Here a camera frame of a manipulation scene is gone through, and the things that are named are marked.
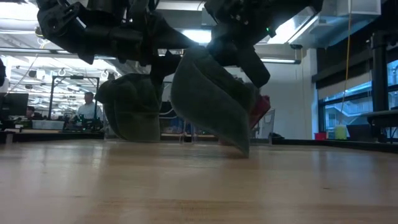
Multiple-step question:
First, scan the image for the light green container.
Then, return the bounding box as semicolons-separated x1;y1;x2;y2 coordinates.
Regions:
334;124;348;141

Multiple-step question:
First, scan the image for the black side desk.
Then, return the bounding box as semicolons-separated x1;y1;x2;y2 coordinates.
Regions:
361;110;398;129

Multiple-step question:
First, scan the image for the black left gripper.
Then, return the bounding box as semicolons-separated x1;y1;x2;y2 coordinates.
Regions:
35;0;200;86

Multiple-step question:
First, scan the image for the black background frame rig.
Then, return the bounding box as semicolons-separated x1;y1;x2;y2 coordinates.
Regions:
47;75;101;121

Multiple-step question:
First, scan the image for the ceiling light strip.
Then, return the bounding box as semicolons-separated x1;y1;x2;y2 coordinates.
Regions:
260;57;302;65

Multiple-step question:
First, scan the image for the maroon baseball cap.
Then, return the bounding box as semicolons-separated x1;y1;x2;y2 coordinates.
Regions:
248;95;272;129

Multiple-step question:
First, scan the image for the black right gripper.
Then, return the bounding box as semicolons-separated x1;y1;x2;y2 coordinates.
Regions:
203;0;281;89

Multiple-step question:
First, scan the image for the black upright pole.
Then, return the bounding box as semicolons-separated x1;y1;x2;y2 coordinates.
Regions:
371;30;390;113

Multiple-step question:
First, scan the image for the black monitor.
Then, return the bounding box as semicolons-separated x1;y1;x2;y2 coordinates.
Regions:
0;92;30;117

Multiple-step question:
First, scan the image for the person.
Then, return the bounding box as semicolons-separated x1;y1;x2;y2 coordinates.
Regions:
76;91;104;123
25;105;44;121

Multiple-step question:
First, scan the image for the clear plastic bin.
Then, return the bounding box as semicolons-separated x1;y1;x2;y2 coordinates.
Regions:
250;108;276;146

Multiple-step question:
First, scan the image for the grey storage box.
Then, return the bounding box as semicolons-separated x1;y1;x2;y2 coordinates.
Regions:
30;119;66;131

